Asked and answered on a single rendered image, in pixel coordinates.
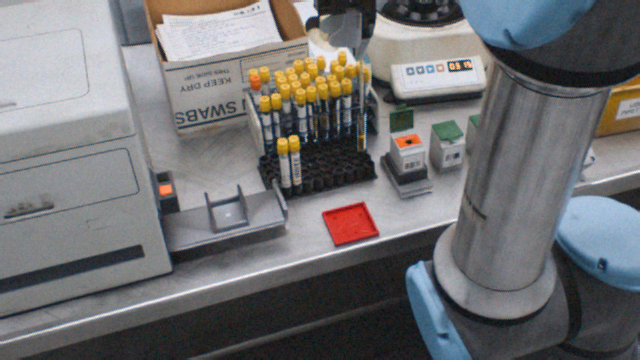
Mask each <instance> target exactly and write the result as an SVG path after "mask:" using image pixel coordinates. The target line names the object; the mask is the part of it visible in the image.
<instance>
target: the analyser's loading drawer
mask: <svg viewBox="0 0 640 360"><path fill-rule="evenodd" d="M273 188H274V189H269V190H265V191H261V193H256V194H252V195H247V196H243V193H242V189H241V186H240V184H238V185H237V189H238V195H234V196H229V197H225V198H220V199H216V200H212V201H209V198H208V194H207V193H206V192H205V193H204V195H205V199H206V203H207V205H206V206H202V207H197V208H193V209H189V210H184V211H179V212H174V213H170V214H166V216H162V217H161V218H160V219H161V223H162V227H163V231H164V235H166V239H167V244H168V248H169V251H170V253H172V251H176V250H181V249H185V248H190V247H194V246H198V245H203V244H207V243H211V242H216V240H220V239H225V238H229V237H232V236H237V235H241V234H245V233H250V232H254V231H258V229H263V228H267V227H271V226H276V225H280V224H284V227H286V229H287V228H290V225H289V213H288V207H287V204H286V201H284V199H283V196H282V194H281V190H280V187H279V185H278V182H277V179H276V178H274V179H273ZM228 213H230V215H231V218H228V219H227V216H226V214H228Z"/></svg>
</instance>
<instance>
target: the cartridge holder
mask: <svg viewBox="0 0 640 360"><path fill-rule="evenodd" d="M380 162H381V164H382V166H383V169H384V170H385V172H386V174H388V176H389V178H390V179H391V182H392V184H393V186H394V188H395V189H396V191H397V194H398V196H399V198H401V199H402V198H406V197H410V196H415V195H419V194H423V193H428V191H432V190H433V184H432V183H431V181H430V178H429V177H428V166H427V164H425V163H424V168H420V169H416V170H411V171H407V172H403V173H399V171H398V169H397V166H396V165H395V163H394V161H393V159H392V158H391V156H390V152H386V153H385V156H381V157H380Z"/></svg>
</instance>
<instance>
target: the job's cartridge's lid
mask: <svg viewBox="0 0 640 360"><path fill-rule="evenodd" d="M410 129H414V107H409V108H406V104H403V105H398V106H396V110H394V111H390V133H391V134H392V133H396V132H397V133H399V132H404V131H407V130H410Z"/></svg>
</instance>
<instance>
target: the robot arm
mask: <svg viewBox="0 0 640 360"><path fill-rule="evenodd" d="M376 2H377V0H314V5H313V6H314V8H315V9H316V11H317V14H318V17H321V16H328V15H329V16H328V17H326V18H325V19H322V20H321V21H320V24H319V28H320V31H321V32H322V33H327V34H330V36H329V39H328V43H329V45H330V46H332V47H350V48H352V54H353V56H355V59H359V58H360V57H361V55H363V54H364V52H365V49H366V48H367V46H368V44H369V42H370V40H371V37H372V35H373V31H375V27H376V21H377V3H376ZM459 4H460V7H461V10H463V12H464V15H465V18H466V20H467V21H468V23H469V25H470V26H471V29H472V30H473V31H475V33H476V34H477V35H478V36H479V38H480V42H481V44H482V46H483V47H484V49H485V50H486V51H488V54H489V55H490V56H491V57H492V61H491V67H490V72H489V76H488V82H486V87H485V92H484V97H483V102H482V107H481V112H480V118H479V122H478V127H477V132H475V137H474V143H473V147H472V152H471V158H470V162H469V168H468V173H467V177H466V183H465V187H464V193H462V198H461V203H460V208H459V213H458V219H457V222H456V223H454V224H452V225H451V226H449V227H448V228H447V229H446V231H445V232H444V233H443V234H442V235H441V237H440V238H439V240H438V242H436V246H435V249H434V253H433V259H432V260H430V261H427V262H423V261H419V262H418V264H416V265H413V266H410V267H409V269H408V270H407V272H406V287H407V293H408V297H409V301H410V306H412V309H413V312H414V315H415V319H416V322H417V324H418V327H419V330H420V333H421V335H422V338H424V341H425V343H426V345H427V348H428V351H429V353H430V354H431V356H432V358H433V360H640V347H638V338H637V334H638V332H639V329H640V213H639V211H637V210H636V209H633V208H631V207H630V206H628V205H625V204H620V203H618V202H616V200H613V199H610V198H606V197H600V196H579V197H574V198H571V196H572V194H573V191H574V188H575V185H576V182H577V180H578V176H579V174H580V171H582V168H583V166H584V162H585V160H586V157H587V154H588V151H589V148H590V146H591V143H592V139H594V137H595V134H596V132H597V129H598V125H599V123H600V120H601V118H602V114H603V111H605V109H606V106H607V103H608V100H609V98H610V95H611V91H612V89H613V88H616V87H619V86H622V85H624V84H627V83H629V82H631V81H632V79H634V78H637V77H638V76H639V75H640V0H459Z"/></svg>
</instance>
